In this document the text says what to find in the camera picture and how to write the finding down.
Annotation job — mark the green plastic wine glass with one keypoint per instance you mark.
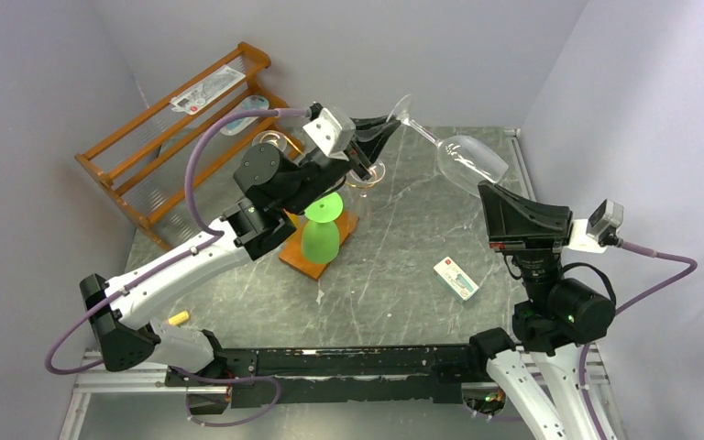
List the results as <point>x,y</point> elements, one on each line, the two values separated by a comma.
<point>320,242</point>

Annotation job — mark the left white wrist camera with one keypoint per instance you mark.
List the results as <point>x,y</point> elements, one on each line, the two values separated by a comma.
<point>331,131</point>

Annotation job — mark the blue white packaged item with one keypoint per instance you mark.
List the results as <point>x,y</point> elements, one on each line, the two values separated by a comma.
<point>253,102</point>

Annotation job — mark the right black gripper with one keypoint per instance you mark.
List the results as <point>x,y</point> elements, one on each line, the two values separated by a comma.
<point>531,244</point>

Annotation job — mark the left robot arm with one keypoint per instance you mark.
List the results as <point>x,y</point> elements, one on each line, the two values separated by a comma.
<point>122,311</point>

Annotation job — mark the wooden shelf rack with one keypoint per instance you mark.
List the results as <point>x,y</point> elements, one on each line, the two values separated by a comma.
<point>140,166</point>

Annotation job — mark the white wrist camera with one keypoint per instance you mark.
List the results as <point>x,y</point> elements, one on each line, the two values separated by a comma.
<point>331,131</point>
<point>600,231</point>

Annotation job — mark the clear wine glass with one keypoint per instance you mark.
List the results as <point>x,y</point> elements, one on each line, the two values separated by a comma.
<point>376,173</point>
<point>464,160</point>
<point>272,137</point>

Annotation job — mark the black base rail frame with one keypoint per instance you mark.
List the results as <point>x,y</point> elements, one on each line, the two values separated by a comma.
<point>255,378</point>

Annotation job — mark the yellow highlighter pen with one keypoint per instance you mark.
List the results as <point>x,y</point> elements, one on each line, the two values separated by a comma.
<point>180,318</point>

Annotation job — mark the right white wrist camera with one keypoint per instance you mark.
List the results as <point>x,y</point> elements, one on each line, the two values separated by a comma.
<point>600,231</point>

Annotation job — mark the clear wine glass back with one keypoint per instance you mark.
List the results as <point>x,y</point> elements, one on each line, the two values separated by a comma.
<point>272,137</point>

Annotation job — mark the small white red box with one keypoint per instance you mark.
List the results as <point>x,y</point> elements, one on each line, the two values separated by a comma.
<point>455,279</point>

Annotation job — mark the white packaged item top shelf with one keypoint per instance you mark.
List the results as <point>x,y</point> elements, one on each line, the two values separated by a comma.
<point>204,92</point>

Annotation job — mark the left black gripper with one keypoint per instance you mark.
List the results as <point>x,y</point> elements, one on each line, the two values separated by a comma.
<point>373,138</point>

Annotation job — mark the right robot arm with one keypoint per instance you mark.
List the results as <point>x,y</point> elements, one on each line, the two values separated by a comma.
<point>555,326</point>

